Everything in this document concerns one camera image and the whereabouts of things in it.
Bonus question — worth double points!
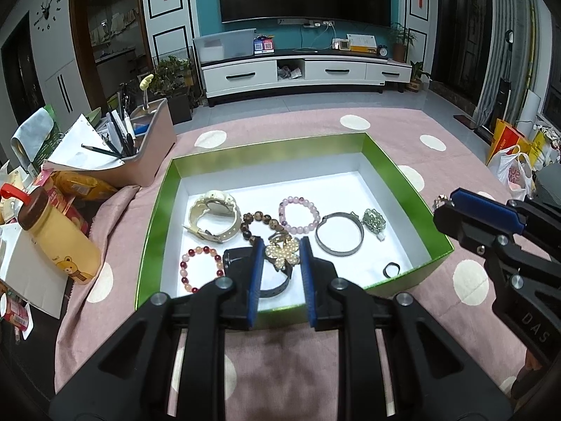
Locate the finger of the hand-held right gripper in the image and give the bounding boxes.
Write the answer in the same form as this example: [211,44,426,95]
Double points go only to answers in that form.
[451,187,561,255]
[433,202,561,304]

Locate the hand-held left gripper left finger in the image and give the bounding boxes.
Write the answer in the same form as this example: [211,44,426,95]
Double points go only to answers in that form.
[48,237,266,421]

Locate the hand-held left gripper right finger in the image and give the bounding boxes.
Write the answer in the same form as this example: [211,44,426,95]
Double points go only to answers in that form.
[300,237,514,421]

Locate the pearl butterfly brooch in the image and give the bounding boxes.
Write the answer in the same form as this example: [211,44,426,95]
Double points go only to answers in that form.
[264,234,303,273]

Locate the silver bangle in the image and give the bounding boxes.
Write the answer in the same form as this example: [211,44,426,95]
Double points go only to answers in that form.
[315,212,366,258]

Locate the beige wristwatch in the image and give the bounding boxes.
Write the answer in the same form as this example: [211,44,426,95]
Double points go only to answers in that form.
[183,189,242,245]

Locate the green jewelry box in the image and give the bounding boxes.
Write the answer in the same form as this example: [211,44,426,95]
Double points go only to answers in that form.
[133,131,455,330]

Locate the white plastic bag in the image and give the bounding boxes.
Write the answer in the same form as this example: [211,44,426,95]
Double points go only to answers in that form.
[487,144,536,201]

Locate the small potted plant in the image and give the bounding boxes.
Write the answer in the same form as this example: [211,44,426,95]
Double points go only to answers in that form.
[407,61,433,93]

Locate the grey striped curtain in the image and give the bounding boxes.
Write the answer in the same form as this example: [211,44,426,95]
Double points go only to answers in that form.
[475,0,554,129]

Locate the pink dotted blanket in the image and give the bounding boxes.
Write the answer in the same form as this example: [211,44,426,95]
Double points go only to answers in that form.
[53,107,541,421]

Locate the pink desk organizer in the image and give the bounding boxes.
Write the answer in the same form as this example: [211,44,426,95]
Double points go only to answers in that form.
[41,96,178,189]

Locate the tall potted plant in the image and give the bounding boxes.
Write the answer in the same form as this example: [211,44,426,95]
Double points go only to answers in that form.
[387,21,417,63]

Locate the yellow snack packet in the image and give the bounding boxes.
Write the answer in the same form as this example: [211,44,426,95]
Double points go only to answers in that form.
[50,171,119,205]

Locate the yellow bear bottle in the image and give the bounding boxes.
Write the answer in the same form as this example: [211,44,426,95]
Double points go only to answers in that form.
[0,183,103,286]

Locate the red snack packet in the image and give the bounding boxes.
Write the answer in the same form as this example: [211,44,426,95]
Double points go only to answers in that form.
[39,174,91,238]

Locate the dark pencil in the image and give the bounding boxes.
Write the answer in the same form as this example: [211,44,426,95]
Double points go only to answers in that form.
[81,143,122,159]

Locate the yellow and white desk calendar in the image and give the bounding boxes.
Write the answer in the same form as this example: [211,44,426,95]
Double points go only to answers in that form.
[346,32,378,52]

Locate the white television cabinet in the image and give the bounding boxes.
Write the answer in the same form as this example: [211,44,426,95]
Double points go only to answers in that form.
[199,48,413,100]

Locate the white paper sheet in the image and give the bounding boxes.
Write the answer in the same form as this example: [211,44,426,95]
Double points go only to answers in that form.
[41,113,122,172]

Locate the leafy plants on rack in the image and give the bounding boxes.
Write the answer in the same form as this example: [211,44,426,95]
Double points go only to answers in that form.
[151,54,196,98]

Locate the banana topped pen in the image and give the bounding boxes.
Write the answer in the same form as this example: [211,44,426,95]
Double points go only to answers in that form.
[139,74,154,111]

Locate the white paper box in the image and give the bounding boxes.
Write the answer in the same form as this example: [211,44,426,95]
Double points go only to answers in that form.
[0,221,73,319]

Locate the translucent storage box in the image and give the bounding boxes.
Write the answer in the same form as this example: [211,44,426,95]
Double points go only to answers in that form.
[192,28,257,62]

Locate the pink snack packet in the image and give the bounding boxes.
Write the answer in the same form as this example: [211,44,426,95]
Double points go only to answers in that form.
[0,294,35,330]

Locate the green packet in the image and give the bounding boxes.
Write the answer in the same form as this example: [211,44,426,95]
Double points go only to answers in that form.
[30,104,62,174]

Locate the black band bracelet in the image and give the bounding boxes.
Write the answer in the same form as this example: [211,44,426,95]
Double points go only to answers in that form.
[223,248,293,299]

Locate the brown bead bracelet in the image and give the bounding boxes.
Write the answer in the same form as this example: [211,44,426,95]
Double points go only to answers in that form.
[241,211,290,247]

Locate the red and pink bead bracelet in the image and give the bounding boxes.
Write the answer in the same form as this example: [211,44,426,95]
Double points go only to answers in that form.
[178,245,225,296]

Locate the deer wall clock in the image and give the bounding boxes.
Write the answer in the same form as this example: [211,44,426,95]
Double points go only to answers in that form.
[32,0,67,32]

